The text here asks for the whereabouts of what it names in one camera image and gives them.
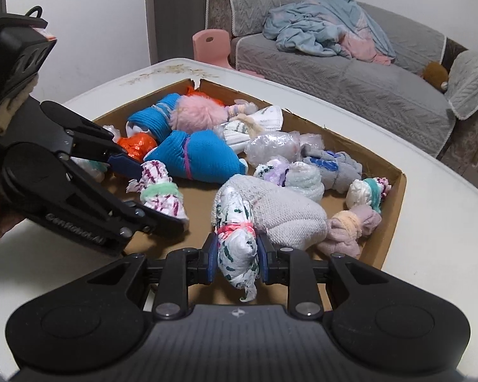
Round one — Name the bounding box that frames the pink plastic stool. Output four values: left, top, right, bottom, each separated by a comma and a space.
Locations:
192, 29, 265, 78

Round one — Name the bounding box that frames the pink beige sock bundle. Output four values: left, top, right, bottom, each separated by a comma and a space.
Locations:
318, 204, 383, 258

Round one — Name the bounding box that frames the shallow cardboard box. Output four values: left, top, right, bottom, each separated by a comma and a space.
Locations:
91, 77, 407, 313

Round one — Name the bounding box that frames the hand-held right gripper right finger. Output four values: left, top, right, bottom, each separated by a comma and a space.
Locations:
257, 231, 380, 320

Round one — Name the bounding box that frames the orange plastic bag bundle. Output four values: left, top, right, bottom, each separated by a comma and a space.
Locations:
117, 132, 159, 160

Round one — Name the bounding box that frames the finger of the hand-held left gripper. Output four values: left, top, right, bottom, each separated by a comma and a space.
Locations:
59, 158, 186, 240
40, 101, 145, 180

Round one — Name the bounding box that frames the white lavender sock bundle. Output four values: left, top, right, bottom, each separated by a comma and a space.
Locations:
254, 158, 292, 187

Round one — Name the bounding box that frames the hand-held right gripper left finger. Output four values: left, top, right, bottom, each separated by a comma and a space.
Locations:
88, 231, 218, 321

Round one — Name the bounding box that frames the small white teal sock bundle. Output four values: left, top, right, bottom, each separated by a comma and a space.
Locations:
346, 176, 393, 212

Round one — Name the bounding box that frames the light blue blanket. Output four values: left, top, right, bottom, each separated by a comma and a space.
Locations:
262, 0, 397, 58

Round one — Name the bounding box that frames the white plastic bag bundle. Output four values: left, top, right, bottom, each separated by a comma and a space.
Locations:
214, 105, 284, 146

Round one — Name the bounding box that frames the grey sock bundle blue print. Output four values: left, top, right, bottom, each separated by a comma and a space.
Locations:
302, 148, 362, 195

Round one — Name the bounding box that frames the clear teal plastic bag bundle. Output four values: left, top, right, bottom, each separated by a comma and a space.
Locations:
72, 124, 122, 184

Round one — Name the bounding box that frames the brown plush toy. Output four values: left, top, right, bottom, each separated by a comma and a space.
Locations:
422, 61, 451, 94

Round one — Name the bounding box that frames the large blue sock bundle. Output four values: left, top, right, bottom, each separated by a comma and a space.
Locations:
148, 128, 248, 182

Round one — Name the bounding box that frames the grey sofa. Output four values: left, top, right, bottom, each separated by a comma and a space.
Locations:
205, 0, 478, 200

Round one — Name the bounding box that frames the pink cloth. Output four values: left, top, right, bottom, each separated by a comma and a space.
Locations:
338, 34, 393, 66

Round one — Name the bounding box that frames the small lavender plastic bundle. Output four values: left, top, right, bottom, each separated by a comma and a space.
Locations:
225, 101, 260, 117

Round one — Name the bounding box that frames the pink fluffy bundle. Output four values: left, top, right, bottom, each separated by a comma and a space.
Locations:
174, 95, 228, 133

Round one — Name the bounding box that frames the grey white towel sock bundle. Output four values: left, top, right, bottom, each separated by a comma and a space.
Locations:
210, 174, 328, 256

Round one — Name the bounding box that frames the grey door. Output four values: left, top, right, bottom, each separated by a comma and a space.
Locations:
144, 0, 164, 64

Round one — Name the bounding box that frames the small blue sock bundle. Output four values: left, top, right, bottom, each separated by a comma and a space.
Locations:
127, 93, 182, 141

